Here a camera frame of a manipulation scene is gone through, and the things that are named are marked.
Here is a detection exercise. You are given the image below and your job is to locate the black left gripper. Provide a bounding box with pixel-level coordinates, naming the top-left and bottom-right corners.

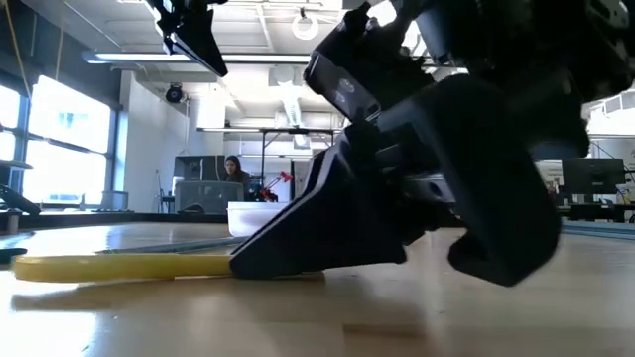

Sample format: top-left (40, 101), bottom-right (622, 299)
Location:
top-left (146, 0), bottom-right (229, 78)

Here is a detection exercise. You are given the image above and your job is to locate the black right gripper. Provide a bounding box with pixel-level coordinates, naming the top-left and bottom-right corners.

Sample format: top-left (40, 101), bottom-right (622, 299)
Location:
top-left (317, 2), bottom-right (436, 113)

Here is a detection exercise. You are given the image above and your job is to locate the grey-blue pencil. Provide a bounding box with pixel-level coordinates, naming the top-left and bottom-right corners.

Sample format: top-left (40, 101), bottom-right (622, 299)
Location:
top-left (96, 235), bottom-right (249, 256)

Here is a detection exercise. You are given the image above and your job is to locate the yellow pen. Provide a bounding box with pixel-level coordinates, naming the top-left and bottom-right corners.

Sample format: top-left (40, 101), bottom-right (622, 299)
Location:
top-left (12, 253), bottom-right (234, 285)

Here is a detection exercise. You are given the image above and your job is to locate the short dark green pencil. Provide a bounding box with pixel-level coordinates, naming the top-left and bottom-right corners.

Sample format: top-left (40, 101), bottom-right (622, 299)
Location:
top-left (0, 246), bottom-right (30, 265)

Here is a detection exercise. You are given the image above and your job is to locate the clear plastic supply box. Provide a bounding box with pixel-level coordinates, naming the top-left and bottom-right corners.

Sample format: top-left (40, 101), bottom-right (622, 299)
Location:
top-left (226, 200), bottom-right (292, 238)

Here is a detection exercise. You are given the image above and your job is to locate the red desk lamp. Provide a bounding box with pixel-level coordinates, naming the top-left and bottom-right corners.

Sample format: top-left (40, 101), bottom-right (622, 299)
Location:
top-left (257, 170), bottom-right (295, 202)

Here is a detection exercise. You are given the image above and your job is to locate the long ceiling light strip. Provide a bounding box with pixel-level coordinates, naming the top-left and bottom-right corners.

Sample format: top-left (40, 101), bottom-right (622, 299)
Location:
top-left (82, 51), bottom-right (312, 64)

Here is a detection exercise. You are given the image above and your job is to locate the black computer monitor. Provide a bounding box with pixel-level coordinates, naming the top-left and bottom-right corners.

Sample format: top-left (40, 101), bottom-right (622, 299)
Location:
top-left (173, 155), bottom-right (227, 182)
top-left (561, 157), bottom-right (626, 197)

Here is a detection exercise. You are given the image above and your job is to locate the person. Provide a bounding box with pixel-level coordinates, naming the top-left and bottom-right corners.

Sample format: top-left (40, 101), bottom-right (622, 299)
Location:
top-left (222, 154), bottom-right (253, 202)

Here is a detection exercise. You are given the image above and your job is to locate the grey office chair back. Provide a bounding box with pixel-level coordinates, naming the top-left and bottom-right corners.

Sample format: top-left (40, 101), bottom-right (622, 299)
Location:
top-left (173, 179), bottom-right (245, 214)

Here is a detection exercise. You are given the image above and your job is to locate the large bright window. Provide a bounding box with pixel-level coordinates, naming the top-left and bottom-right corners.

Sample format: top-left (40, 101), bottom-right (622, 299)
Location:
top-left (0, 73), bottom-right (118, 209)

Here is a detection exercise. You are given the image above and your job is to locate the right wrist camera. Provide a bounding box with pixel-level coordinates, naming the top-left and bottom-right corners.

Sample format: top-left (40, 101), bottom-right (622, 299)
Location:
top-left (303, 49), bottom-right (383, 124)

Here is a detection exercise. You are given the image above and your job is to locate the black ceiling camera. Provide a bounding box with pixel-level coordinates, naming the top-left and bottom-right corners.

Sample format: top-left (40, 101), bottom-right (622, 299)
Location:
top-left (164, 82), bottom-right (186, 104)

